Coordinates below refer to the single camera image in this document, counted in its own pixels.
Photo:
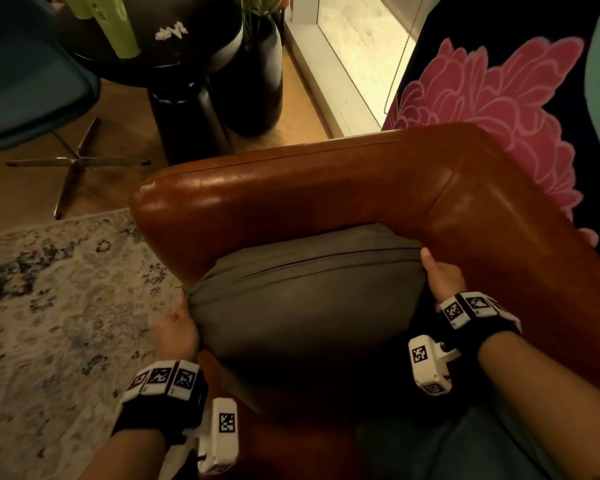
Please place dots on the white window frame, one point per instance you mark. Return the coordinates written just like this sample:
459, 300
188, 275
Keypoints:
325, 74

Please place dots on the person's right forearm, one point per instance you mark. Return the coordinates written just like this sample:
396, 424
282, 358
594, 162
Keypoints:
545, 394

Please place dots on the person's right thumb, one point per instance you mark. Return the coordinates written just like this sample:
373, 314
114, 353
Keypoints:
426, 260

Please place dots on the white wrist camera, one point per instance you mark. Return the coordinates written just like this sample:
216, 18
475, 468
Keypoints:
427, 367
220, 439

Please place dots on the person's blue jeans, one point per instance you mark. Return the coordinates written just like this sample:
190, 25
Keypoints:
455, 444

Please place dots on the black wristband with markers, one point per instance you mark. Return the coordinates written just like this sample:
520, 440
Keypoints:
160, 409
472, 319

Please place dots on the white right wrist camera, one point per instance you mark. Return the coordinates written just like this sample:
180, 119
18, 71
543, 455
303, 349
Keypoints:
427, 367

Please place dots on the white crumpled object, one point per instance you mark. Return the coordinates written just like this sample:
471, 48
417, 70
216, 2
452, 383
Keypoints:
171, 30

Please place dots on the person's left hand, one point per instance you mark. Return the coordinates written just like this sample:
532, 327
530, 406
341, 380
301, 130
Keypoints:
177, 337

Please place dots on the brown leather armchair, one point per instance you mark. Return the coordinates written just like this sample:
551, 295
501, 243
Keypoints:
330, 184

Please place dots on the black right wristband with markers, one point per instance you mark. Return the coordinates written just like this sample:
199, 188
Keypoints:
472, 319

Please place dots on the black curtain with pink flower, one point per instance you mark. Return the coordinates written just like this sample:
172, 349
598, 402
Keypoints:
505, 94

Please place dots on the blue chair with metal base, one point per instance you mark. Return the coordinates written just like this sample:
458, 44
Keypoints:
25, 79

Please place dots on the person's left forearm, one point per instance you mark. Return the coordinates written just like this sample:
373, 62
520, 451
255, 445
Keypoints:
125, 457

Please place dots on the grey cushion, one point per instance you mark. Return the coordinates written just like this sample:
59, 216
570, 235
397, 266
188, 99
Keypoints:
305, 304

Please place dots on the black plant pot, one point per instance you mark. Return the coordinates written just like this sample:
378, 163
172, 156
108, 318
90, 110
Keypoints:
255, 84

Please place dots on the green object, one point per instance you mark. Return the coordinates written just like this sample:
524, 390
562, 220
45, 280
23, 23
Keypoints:
112, 24

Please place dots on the person's right hand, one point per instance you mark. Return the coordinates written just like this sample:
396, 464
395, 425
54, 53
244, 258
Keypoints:
447, 282

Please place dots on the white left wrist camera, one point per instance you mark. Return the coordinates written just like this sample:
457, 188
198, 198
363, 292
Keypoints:
220, 439

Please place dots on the patterned grey rug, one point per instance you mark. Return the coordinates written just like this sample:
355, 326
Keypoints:
65, 319

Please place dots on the black left wristband with markers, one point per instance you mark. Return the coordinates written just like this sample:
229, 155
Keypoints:
160, 409

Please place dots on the black round pedestal table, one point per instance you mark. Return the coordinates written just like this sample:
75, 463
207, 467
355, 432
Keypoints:
190, 69

